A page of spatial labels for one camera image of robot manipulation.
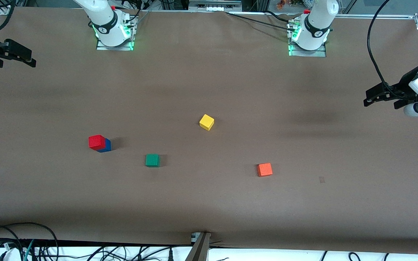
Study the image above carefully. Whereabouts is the red cube block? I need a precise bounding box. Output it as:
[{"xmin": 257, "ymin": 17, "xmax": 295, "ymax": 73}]
[{"xmin": 88, "ymin": 134, "xmax": 106, "ymax": 151}]

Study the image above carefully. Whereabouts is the orange cube block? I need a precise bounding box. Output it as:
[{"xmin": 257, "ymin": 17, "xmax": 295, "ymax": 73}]
[{"xmin": 257, "ymin": 163, "xmax": 273, "ymax": 177}]

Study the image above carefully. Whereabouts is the yellow cube block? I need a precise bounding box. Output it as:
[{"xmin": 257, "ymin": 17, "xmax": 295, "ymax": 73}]
[{"xmin": 199, "ymin": 114, "xmax": 215, "ymax": 131}]

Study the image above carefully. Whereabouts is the brown table mat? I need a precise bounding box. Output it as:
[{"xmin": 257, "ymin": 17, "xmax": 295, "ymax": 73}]
[{"xmin": 0, "ymin": 7, "xmax": 418, "ymax": 255}]

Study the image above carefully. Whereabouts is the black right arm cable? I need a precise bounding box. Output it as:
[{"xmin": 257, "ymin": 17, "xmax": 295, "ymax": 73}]
[{"xmin": 0, "ymin": 0, "xmax": 16, "ymax": 33}]

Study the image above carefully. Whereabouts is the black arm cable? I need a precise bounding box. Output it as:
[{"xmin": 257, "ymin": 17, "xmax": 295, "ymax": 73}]
[
  {"xmin": 0, "ymin": 0, "xmax": 16, "ymax": 33},
  {"xmin": 367, "ymin": 0, "xmax": 406, "ymax": 99}
]

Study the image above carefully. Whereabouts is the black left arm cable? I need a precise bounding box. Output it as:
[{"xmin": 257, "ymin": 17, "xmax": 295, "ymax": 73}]
[{"xmin": 367, "ymin": 0, "xmax": 406, "ymax": 99}]

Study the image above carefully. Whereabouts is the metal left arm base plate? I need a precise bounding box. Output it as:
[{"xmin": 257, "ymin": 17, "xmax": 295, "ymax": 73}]
[{"xmin": 288, "ymin": 22, "xmax": 328, "ymax": 58}]

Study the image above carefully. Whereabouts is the aluminium table rail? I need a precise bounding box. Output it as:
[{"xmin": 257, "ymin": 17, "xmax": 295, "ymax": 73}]
[{"xmin": 340, "ymin": 14, "xmax": 416, "ymax": 20}]

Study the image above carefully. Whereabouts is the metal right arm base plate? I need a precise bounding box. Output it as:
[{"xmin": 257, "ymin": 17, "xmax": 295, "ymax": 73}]
[{"xmin": 96, "ymin": 16, "xmax": 137, "ymax": 51}]

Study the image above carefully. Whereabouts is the short black cable on mat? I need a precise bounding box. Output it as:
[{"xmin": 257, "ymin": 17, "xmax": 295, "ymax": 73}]
[{"xmin": 265, "ymin": 10, "xmax": 291, "ymax": 22}]

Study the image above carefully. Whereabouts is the long black cable on mat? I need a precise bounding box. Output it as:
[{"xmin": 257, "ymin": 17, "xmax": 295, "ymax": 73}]
[{"xmin": 225, "ymin": 12, "xmax": 294, "ymax": 29}]

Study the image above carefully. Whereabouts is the black looping floor cable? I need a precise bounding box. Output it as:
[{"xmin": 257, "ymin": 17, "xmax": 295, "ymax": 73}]
[{"xmin": 0, "ymin": 222, "xmax": 60, "ymax": 261}]

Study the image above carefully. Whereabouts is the aluminium frame with sockets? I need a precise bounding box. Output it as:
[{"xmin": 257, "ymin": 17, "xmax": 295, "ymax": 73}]
[{"xmin": 188, "ymin": 0, "xmax": 243, "ymax": 12}]

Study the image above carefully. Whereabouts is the green floor cable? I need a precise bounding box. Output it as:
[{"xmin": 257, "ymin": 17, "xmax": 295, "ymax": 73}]
[{"xmin": 23, "ymin": 239, "xmax": 35, "ymax": 261}]

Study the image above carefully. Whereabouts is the metal camera mount pole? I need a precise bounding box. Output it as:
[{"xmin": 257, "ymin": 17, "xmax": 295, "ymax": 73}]
[{"xmin": 185, "ymin": 232, "xmax": 212, "ymax": 261}]

